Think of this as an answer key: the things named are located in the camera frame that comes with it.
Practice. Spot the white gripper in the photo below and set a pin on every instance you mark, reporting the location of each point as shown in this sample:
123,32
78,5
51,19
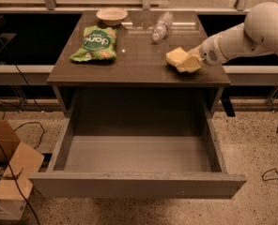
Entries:
208,52

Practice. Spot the yellow sponge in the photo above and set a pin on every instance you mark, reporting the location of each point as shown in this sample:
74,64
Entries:
176,56

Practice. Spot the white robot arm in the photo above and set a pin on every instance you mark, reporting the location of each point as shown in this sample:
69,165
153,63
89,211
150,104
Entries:
256,36

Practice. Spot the grey cabinet with table top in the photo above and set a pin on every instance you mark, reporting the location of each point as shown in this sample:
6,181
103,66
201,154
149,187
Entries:
139,61

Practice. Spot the open grey top drawer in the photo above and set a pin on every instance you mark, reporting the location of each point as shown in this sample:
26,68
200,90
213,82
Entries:
138,143

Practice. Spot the clear plastic water bottle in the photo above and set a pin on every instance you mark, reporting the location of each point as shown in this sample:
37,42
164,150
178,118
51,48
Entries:
162,26

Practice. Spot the beige paper bowl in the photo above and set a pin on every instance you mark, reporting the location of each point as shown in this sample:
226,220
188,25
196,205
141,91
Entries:
112,16

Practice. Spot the green chip bag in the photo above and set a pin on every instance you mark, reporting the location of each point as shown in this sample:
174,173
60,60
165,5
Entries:
97,44

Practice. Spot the cardboard box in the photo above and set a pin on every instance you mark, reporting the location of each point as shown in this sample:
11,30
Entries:
18,161

